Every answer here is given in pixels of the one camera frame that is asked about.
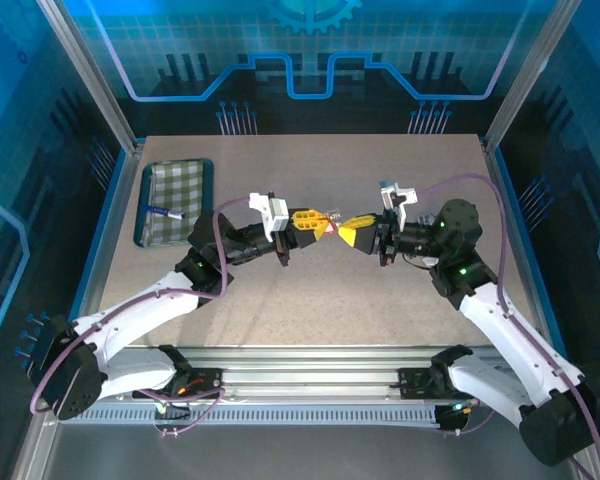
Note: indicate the red plastic key tag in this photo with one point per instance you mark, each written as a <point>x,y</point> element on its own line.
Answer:
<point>332,228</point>

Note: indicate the teal plastic tray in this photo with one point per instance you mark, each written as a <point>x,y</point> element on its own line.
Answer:
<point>210,200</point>

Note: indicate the blue and white marker pen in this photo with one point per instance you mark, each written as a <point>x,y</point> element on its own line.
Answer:
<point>162,211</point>

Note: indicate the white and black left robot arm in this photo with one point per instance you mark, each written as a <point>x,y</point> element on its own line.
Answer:
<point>140,310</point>

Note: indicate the green checkered cloth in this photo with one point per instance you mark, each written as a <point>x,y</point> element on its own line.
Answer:
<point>175,185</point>

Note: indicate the aluminium frame post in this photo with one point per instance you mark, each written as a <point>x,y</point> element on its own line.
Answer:
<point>530,75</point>
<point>90,75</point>

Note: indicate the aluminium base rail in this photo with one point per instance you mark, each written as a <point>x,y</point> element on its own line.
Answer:
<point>305,372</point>

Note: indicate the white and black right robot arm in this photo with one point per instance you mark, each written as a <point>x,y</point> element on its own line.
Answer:
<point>510,330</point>

